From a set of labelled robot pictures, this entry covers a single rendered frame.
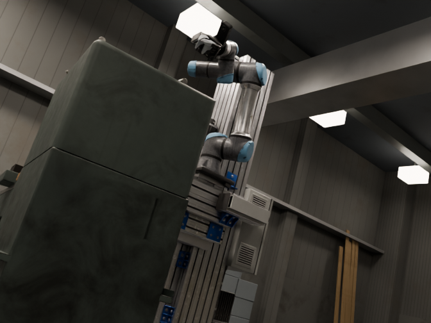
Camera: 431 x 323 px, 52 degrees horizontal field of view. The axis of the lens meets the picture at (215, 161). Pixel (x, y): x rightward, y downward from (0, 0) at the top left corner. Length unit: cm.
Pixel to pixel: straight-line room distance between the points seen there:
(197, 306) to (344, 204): 794
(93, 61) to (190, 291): 141
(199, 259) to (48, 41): 482
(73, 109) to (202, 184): 99
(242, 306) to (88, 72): 570
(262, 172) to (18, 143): 434
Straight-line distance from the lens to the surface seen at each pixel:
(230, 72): 202
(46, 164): 137
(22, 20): 670
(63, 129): 139
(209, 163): 227
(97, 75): 146
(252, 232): 263
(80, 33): 690
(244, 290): 680
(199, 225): 226
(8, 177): 260
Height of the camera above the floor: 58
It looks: 17 degrees up
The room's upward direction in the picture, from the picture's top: 16 degrees clockwise
